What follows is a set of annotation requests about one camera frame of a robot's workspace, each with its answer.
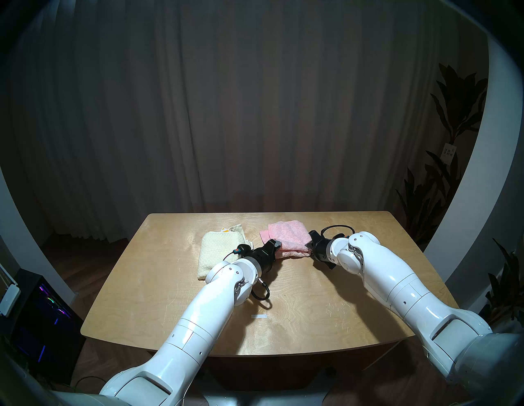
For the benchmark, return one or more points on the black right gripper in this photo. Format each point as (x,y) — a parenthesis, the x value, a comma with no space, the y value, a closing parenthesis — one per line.
(321,249)

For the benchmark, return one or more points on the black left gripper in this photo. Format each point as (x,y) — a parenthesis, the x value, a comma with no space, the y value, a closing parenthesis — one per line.
(262,256)

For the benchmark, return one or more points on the pink terry towel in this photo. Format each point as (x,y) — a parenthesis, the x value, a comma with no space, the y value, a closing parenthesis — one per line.
(288,241)

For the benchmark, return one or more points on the cream textured towel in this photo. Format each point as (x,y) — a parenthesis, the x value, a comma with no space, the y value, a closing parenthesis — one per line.
(213,253)

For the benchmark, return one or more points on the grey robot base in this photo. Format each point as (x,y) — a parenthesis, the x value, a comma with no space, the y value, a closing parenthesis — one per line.
(262,399)

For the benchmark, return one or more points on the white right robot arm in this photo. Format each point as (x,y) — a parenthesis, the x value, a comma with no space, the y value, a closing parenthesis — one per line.
(409,290)

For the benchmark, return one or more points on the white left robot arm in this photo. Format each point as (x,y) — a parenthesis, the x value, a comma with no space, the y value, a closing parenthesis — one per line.
(192,327)

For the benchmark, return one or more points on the grey pleated curtain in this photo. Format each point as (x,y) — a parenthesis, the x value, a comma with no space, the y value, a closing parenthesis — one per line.
(254,106)

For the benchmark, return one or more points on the white paper plant tag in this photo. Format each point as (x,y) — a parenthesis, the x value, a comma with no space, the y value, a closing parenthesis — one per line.
(448,152)

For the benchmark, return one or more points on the dark plant in white pot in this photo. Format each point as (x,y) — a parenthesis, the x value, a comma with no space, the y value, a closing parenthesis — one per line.
(505,286)

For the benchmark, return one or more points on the tall dark leafy plant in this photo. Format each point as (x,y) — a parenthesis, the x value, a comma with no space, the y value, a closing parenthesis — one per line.
(454,106)

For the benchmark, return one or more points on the black computer tower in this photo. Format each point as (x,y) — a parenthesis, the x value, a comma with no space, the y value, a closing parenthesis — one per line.
(45,327)

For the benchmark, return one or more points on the white box device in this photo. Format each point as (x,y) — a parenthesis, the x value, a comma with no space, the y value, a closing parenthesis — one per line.
(9,298)

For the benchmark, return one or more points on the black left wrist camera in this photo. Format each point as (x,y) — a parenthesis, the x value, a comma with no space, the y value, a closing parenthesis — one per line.
(243,249)

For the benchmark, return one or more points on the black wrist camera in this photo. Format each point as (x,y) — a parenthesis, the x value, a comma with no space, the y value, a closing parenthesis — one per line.
(339,235)
(243,249)

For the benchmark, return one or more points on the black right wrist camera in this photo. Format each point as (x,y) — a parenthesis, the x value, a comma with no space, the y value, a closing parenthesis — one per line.
(339,235)

